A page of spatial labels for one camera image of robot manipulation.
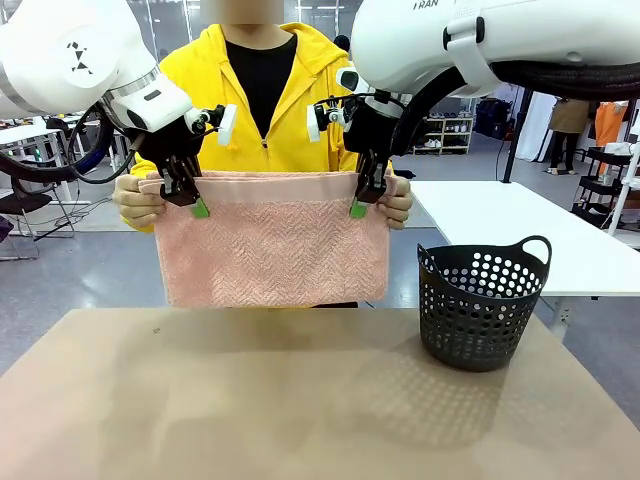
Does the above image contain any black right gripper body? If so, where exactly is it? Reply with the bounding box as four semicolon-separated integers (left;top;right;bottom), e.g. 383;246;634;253
343;97;401;157

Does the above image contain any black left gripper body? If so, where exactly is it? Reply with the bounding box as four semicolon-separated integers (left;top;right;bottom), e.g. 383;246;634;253
133;117;206;174

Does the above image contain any pink towel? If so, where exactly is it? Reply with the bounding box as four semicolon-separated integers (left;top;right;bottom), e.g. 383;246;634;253
138;169;400;309

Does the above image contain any black perforated plastic basket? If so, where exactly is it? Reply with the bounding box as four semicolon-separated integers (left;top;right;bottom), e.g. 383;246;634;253
417;234;553;373

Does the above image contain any person's right forearm yellow sleeve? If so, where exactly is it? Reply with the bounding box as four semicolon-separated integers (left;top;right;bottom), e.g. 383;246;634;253
130;152;164;177

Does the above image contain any person's left hand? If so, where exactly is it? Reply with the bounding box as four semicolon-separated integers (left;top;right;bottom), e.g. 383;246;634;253
378;177;414;231

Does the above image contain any person's right hand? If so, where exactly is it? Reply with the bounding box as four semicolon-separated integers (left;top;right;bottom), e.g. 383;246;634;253
112;174;166;229

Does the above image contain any shelf with shoes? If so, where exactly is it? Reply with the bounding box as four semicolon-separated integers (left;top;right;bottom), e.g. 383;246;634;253
412;115;474;155

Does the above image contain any person in yellow hoodie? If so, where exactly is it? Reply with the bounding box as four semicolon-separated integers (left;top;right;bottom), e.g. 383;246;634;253
130;0;397;235

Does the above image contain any white table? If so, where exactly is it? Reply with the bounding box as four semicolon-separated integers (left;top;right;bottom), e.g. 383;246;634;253
407;179;640;341

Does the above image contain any white desk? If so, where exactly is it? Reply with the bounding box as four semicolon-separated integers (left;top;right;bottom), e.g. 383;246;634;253
0;115;119;204

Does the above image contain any black pole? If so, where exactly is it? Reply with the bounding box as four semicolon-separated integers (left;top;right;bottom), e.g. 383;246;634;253
501;84;532;184

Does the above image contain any black office chair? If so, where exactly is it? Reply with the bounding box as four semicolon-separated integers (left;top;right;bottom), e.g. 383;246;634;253
0;174;76;261

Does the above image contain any background person in brown coat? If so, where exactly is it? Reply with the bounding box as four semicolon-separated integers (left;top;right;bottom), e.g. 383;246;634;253
547;97;591;175

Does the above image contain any black trolley cart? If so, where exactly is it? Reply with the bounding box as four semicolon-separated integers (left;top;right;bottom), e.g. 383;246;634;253
572;146;636;226

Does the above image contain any orange garment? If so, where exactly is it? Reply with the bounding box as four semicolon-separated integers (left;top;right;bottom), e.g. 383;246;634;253
594;101;630;161

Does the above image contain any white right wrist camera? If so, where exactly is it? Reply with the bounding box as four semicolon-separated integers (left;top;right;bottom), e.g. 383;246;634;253
306;103;329;144

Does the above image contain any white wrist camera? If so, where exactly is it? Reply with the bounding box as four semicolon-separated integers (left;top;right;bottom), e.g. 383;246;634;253
306;103;329;144
217;103;238;147

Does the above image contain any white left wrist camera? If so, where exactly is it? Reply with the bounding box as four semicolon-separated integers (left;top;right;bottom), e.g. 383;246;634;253
217;103;238;147

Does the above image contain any left arm's black cable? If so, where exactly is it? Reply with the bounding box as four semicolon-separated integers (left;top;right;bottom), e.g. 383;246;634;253
0;102;139;185

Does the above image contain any right arm's black corrugated cable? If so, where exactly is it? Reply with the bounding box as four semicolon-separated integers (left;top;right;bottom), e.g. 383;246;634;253
389;59;640;157

